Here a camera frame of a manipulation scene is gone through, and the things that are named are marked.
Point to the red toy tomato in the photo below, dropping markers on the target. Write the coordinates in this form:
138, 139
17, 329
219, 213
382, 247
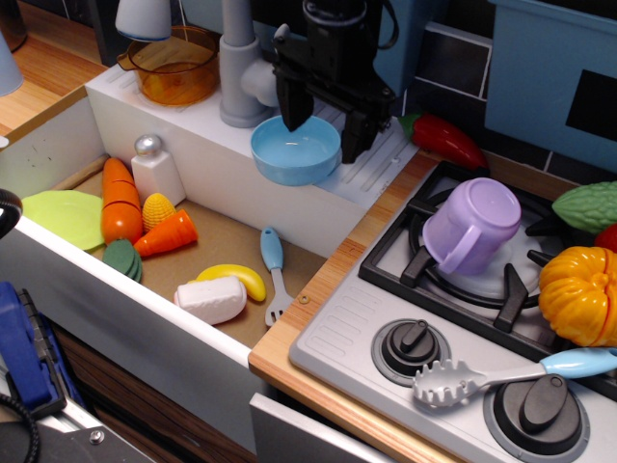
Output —
607, 239

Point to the green toy bitter gourd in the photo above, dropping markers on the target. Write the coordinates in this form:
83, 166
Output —
589, 208

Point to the grey pasta spoon blue handle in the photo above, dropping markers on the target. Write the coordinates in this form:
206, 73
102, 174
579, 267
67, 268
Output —
447, 383

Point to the left black stove knob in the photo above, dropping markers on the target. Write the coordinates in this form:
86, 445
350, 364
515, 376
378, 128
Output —
404, 347

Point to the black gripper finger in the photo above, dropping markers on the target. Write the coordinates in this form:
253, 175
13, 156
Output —
359, 133
295, 101

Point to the grey toy faucet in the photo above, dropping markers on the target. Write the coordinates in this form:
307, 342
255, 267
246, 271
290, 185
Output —
248, 82

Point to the red toy chili pepper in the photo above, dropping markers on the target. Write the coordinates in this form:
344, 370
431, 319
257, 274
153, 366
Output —
435, 134

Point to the light blue cup at left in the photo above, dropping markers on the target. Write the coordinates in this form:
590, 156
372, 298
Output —
11, 77

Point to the right black stove knob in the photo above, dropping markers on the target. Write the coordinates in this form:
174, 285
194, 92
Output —
537, 420

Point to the small orange carrot piece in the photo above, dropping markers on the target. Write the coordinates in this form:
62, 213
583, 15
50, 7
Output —
172, 233

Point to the blue clamp tool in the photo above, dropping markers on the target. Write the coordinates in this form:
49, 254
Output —
37, 373

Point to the grey toy stove top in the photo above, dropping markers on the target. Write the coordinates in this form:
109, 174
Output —
336, 348

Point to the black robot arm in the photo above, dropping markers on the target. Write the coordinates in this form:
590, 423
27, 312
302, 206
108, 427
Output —
381, 24

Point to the light blue toy cabinet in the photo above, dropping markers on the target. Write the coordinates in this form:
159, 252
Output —
552, 79

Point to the yellow toy banana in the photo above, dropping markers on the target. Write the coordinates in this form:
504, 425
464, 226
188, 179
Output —
252, 281

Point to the black stove grate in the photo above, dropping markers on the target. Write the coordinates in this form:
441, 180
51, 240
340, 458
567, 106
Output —
499, 305

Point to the purple toy cup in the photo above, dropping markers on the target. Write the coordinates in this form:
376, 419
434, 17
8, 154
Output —
476, 219

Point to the white salt shaker silver cap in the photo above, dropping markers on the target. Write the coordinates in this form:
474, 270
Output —
154, 171

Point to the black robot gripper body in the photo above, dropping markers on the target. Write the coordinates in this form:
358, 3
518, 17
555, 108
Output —
336, 57

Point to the white toy sink unit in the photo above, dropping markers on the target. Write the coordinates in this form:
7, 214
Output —
120, 318

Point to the amber transparent toy pot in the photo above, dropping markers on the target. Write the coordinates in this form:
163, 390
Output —
179, 71

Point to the yellow toy corn piece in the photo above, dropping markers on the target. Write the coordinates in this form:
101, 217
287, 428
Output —
156, 209

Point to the black stove knob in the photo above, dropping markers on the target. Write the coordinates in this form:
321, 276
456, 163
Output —
404, 347
537, 420

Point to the white toy bread loaf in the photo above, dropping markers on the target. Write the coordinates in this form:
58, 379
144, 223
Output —
212, 301

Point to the light green toy plate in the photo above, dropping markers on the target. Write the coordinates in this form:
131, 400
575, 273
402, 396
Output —
72, 215

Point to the large orange toy carrot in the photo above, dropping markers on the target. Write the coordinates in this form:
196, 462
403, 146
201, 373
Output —
121, 215

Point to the blue handled grey toy fork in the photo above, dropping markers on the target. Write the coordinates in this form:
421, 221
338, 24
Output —
273, 258

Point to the light blue plastic bowl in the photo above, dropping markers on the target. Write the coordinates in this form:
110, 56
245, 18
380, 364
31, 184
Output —
301, 157

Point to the dark green toy leaf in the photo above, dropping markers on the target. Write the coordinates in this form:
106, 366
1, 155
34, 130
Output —
122, 256

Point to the orange toy pumpkin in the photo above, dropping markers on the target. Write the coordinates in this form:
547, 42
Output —
578, 296

